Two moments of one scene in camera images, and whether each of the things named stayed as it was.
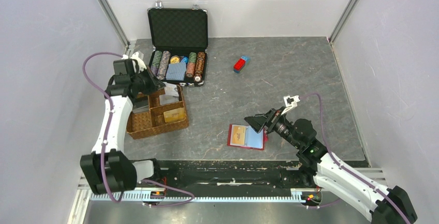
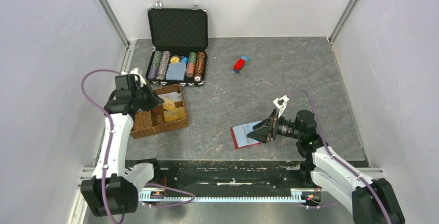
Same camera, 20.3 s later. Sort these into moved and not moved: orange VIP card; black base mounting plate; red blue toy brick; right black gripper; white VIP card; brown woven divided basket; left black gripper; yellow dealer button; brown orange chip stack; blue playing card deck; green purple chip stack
Moved: left black gripper; right black gripper; white VIP card
Not moved: green purple chip stack; blue playing card deck; yellow dealer button; red blue toy brick; brown orange chip stack; orange VIP card; black base mounting plate; brown woven divided basket
